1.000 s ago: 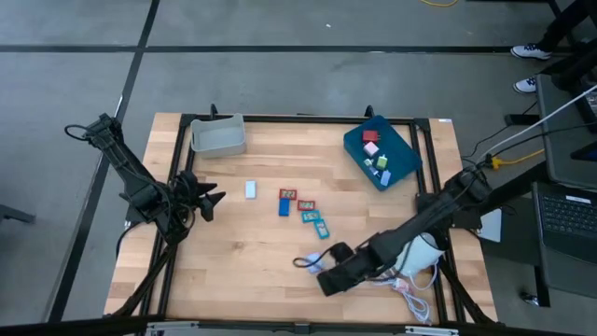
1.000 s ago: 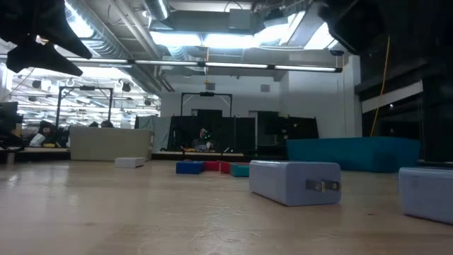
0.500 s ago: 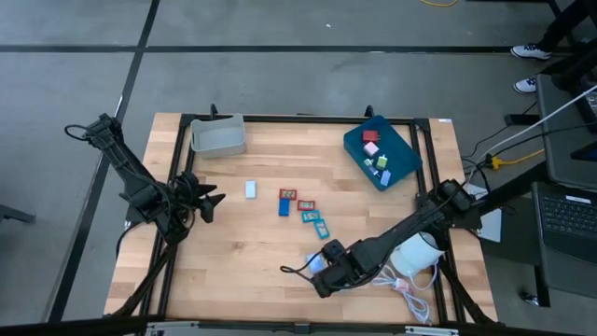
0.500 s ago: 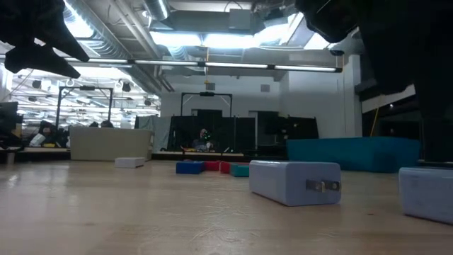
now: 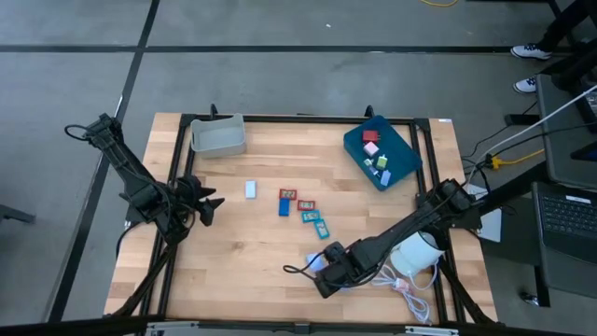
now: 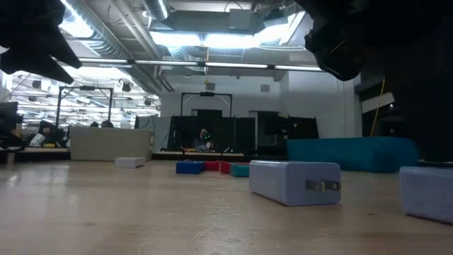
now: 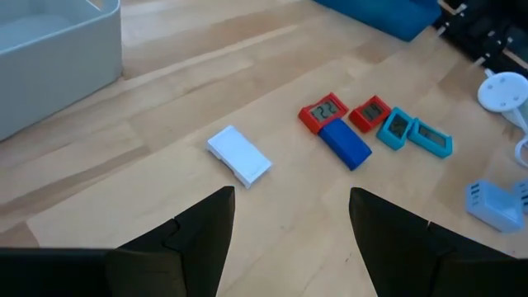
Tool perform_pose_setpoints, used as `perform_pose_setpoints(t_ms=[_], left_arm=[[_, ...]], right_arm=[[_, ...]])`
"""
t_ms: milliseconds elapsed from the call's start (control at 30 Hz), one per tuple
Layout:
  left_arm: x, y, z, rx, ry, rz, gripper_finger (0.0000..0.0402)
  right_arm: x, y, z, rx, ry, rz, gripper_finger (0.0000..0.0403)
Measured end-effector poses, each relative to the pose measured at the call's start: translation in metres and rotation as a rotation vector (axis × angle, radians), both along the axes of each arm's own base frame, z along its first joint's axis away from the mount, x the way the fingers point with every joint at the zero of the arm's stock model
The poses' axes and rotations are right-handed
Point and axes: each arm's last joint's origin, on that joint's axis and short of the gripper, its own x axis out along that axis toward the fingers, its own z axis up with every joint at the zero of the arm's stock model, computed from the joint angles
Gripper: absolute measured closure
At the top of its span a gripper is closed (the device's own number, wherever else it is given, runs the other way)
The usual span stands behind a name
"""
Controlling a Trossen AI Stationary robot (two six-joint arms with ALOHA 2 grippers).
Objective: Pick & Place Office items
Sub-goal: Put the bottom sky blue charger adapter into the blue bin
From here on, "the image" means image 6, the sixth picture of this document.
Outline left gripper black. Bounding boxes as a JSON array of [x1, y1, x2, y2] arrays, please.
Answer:
[[0, 0, 84, 85]]

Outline large lavender wall charger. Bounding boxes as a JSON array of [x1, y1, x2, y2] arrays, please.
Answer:
[[248, 159, 343, 208]]

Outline grey power strip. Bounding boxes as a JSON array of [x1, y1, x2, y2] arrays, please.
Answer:
[[399, 166, 453, 225]]

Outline dark computer monitor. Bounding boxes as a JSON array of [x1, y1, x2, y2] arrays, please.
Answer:
[[0, 101, 20, 137]]

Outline wooden workbench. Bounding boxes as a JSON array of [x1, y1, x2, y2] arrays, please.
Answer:
[[0, 146, 71, 164]]

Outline beige partition box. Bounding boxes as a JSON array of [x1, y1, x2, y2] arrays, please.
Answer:
[[69, 126, 154, 162]]

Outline black curtain panel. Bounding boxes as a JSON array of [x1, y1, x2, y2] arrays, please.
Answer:
[[166, 109, 257, 152], [256, 110, 320, 148]]

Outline blue plastic tray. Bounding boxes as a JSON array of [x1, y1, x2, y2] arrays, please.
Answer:
[[286, 137, 420, 174]]

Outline long overhead light strip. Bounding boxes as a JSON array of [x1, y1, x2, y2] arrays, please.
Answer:
[[77, 56, 325, 74]]

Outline grey curtain panel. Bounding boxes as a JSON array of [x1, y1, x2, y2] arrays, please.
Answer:
[[134, 115, 171, 152]]

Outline silver rectangular box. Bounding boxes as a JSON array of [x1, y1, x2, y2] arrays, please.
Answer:
[[113, 157, 147, 169]]

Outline small teal rectangular box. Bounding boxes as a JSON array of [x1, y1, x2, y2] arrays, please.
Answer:
[[229, 163, 251, 178]]

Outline small blue rectangular box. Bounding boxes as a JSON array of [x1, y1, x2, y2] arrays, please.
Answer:
[[175, 160, 206, 175]]

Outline black metal rig frame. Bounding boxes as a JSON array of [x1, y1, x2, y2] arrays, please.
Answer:
[[55, 85, 115, 130], [180, 91, 234, 118]]

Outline yellow cable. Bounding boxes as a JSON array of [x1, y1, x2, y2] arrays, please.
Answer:
[[369, 77, 387, 137]]

